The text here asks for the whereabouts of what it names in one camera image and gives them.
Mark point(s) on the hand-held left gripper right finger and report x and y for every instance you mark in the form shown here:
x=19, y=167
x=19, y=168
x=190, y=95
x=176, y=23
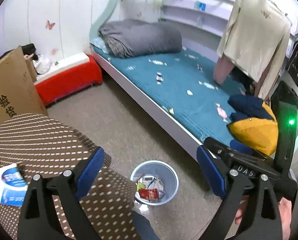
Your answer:
x=211, y=172

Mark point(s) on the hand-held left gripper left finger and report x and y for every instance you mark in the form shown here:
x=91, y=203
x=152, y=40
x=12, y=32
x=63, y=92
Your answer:
x=91, y=172

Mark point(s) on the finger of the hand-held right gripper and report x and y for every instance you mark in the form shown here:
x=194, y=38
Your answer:
x=242, y=146
x=221, y=148

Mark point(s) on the blue trash bin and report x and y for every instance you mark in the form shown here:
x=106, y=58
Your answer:
x=170, y=177

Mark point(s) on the small green wrapper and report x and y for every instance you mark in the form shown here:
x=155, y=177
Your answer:
x=140, y=185

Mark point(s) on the white printed wrapper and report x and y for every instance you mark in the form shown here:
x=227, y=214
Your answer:
x=151, y=180

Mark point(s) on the red snack packet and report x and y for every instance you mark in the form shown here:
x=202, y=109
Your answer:
x=149, y=194

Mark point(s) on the person's right hand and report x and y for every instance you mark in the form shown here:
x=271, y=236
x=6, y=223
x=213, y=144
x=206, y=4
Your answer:
x=285, y=217

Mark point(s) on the yellow and navy jacket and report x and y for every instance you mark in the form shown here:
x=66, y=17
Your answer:
x=254, y=127

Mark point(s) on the brown polka dot tablecloth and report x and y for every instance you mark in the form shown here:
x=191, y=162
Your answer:
x=51, y=140

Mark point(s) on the dark cloth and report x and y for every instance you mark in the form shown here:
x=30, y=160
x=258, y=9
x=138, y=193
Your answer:
x=244, y=78

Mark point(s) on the person's leg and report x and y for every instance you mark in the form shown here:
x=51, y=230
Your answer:
x=141, y=226

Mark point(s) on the bed with teal cover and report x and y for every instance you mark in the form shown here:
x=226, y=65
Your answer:
x=176, y=85

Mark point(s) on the blue white packet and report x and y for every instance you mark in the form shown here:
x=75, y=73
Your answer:
x=10, y=182

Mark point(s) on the red storage bench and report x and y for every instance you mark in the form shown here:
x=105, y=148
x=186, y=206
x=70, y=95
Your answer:
x=68, y=77

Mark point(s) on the beige hanging shirt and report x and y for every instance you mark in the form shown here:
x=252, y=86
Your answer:
x=256, y=35

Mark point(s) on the large cardboard box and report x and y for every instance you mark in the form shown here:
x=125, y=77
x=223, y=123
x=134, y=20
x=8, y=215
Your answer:
x=11, y=87

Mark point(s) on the white plastic bag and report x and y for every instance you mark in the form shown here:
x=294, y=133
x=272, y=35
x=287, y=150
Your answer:
x=42, y=63

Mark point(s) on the faded pink butterfly sticker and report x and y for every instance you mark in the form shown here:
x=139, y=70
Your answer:
x=54, y=51

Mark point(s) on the light blue checked pillow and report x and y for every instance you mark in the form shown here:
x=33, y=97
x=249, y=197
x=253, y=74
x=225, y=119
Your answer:
x=98, y=43

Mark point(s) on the grey folded quilt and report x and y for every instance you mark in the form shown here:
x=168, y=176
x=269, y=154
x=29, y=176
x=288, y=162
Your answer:
x=144, y=37

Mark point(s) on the black clothing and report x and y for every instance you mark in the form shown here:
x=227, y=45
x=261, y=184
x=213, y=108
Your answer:
x=28, y=48

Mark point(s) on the white wardrobe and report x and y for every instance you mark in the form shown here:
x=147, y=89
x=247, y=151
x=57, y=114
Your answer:
x=38, y=10

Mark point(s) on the small blue wall item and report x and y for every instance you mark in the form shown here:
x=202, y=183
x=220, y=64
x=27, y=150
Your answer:
x=201, y=5

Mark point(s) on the light blue bunk bed frame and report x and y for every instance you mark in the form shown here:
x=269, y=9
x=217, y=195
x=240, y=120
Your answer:
x=108, y=2

